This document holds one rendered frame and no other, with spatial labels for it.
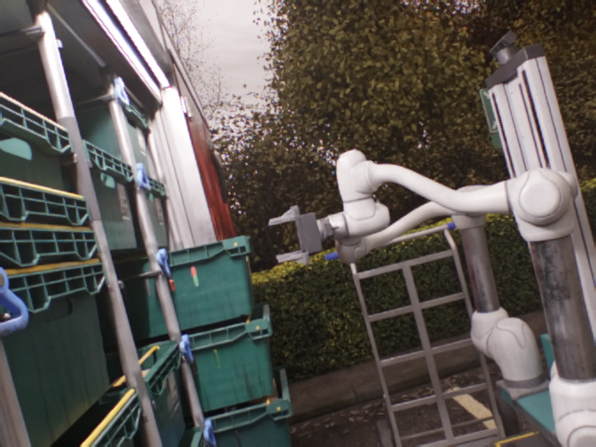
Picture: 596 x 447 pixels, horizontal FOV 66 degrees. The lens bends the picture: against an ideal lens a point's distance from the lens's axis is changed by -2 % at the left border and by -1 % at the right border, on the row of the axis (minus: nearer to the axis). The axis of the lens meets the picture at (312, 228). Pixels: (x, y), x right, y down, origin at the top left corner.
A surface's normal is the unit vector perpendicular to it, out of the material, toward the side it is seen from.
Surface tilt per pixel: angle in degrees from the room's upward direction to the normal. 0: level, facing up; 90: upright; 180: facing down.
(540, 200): 84
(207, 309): 97
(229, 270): 93
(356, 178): 91
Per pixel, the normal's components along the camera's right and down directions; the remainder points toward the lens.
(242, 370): 0.11, -0.03
